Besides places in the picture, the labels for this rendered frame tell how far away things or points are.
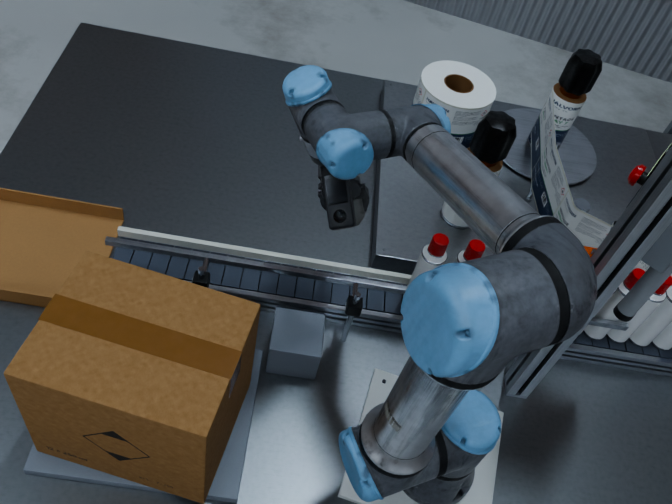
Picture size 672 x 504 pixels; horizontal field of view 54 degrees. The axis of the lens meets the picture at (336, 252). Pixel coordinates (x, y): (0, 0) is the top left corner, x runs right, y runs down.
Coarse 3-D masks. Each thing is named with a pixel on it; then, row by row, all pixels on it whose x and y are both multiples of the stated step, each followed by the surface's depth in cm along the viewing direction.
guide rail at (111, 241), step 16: (112, 240) 130; (128, 240) 130; (176, 256) 131; (192, 256) 131; (208, 256) 131; (224, 256) 132; (272, 272) 133; (288, 272) 133; (304, 272) 133; (320, 272) 133; (384, 288) 134; (400, 288) 134; (592, 320) 137; (608, 320) 138
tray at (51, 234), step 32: (0, 192) 146; (0, 224) 143; (32, 224) 145; (64, 224) 146; (96, 224) 148; (0, 256) 138; (32, 256) 140; (64, 256) 141; (0, 288) 129; (32, 288) 135
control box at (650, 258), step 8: (664, 232) 99; (664, 240) 99; (656, 248) 101; (664, 248) 100; (648, 256) 102; (656, 256) 102; (664, 256) 101; (648, 264) 103; (656, 264) 102; (664, 264) 101
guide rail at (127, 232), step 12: (120, 228) 138; (132, 228) 138; (156, 240) 139; (168, 240) 139; (180, 240) 139; (192, 240) 139; (204, 240) 140; (228, 252) 140; (240, 252) 140; (252, 252) 140; (264, 252) 140; (276, 252) 141; (300, 264) 141; (312, 264) 141; (324, 264) 141; (336, 264) 141; (348, 264) 142; (372, 276) 143; (384, 276) 142; (396, 276) 142; (408, 276) 143
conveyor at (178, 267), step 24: (144, 264) 137; (168, 264) 139; (192, 264) 139; (216, 264) 140; (240, 288) 138; (264, 288) 139; (288, 288) 140; (312, 288) 141; (336, 288) 142; (360, 288) 143; (384, 312) 140
